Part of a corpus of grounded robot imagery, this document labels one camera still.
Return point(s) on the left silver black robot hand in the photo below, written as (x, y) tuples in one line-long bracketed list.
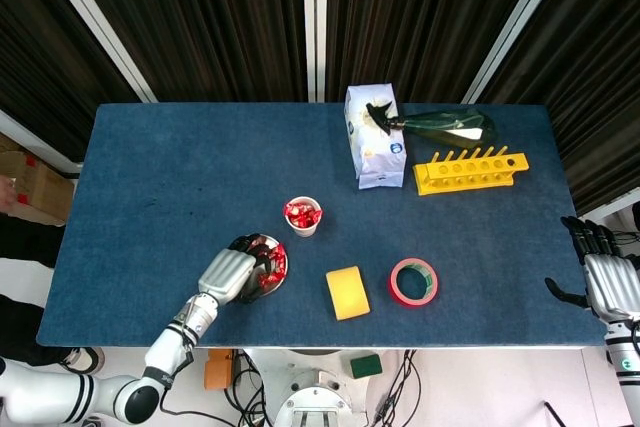
[(225, 274)]

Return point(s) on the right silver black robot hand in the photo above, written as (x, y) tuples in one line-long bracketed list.
[(615, 289)]

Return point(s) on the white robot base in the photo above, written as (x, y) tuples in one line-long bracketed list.
[(310, 382)]

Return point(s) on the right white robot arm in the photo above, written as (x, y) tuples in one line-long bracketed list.
[(625, 362)]

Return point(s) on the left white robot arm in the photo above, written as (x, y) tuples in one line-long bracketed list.
[(167, 347)]

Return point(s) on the metal dish with candies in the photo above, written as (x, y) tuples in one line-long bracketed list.
[(275, 289)]

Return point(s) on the white paper cup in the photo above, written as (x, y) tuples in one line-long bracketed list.
[(306, 232)]

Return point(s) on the orange box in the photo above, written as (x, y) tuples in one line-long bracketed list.
[(217, 372)]

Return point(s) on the yellow sponge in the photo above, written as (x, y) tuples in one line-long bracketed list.
[(347, 294)]

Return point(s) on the blue felt table cloth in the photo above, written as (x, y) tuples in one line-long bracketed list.
[(225, 147)]

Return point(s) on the black rod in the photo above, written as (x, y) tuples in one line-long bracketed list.
[(554, 414)]

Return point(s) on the green foam block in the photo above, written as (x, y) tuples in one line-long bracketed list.
[(366, 366)]

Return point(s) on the red tape roll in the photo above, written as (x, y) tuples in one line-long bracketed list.
[(394, 287)]

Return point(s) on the yellow test tube rack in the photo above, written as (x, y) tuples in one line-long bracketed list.
[(470, 182)]

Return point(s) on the white blue tissue pack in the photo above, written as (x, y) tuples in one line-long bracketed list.
[(375, 162)]

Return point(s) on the flat cardboard box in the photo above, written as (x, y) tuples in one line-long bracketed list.
[(40, 216)]

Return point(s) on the cardboard box with red tape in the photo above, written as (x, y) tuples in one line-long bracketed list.
[(47, 192)]

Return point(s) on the person in black trousers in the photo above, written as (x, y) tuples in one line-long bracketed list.
[(25, 242)]

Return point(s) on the black pleated curtain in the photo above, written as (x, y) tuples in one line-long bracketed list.
[(425, 22), (200, 22), (40, 47), (600, 72)]

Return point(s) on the white frame rail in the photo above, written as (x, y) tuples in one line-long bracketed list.
[(610, 204), (40, 147)]

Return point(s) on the white frame post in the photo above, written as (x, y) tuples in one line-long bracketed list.
[(310, 22), (95, 22), (521, 22)]

